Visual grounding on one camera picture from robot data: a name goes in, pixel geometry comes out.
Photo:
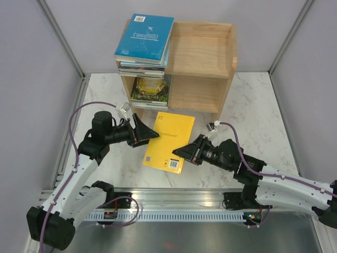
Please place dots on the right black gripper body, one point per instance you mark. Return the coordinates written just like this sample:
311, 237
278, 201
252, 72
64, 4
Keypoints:
210, 153

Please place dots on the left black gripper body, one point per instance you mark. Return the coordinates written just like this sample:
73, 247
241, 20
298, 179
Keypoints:
121, 134

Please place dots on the yellow paperback book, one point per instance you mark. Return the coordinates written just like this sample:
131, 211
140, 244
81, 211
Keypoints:
175, 131

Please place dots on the black Moon and Sixpence book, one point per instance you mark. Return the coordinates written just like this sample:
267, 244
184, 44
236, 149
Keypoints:
149, 103

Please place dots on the green forest cover book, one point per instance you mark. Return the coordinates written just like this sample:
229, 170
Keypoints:
151, 89

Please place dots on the navy blue hardcover book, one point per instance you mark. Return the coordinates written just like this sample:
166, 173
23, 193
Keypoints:
142, 75

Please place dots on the dark purple planets book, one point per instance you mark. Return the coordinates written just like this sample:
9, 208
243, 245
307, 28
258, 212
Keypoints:
143, 70

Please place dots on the light blue thin book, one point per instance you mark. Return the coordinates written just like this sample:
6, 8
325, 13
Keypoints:
144, 63

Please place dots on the blue Jules Verne book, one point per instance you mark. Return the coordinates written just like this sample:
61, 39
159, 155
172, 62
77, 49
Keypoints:
145, 39

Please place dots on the white Great Gatsby book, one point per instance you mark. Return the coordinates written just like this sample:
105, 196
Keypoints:
151, 107

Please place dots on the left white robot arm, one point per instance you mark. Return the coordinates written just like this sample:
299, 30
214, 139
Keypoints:
54, 223

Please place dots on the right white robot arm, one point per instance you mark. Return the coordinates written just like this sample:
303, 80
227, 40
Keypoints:
265, 185

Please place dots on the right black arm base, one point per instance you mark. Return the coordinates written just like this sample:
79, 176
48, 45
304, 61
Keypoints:
234, 201

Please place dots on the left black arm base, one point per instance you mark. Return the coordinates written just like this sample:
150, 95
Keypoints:
122, 203

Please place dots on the wooden two-tier shelf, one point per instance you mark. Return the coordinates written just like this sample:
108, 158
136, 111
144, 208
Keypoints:
202, 61

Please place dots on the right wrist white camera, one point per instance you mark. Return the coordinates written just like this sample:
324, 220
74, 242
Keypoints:
211, 127

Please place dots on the aluminium front rail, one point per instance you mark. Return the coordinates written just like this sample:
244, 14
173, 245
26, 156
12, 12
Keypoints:
210, 199

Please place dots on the slotted grey cable duct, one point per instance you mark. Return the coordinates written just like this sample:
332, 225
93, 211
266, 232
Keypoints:
172, 216

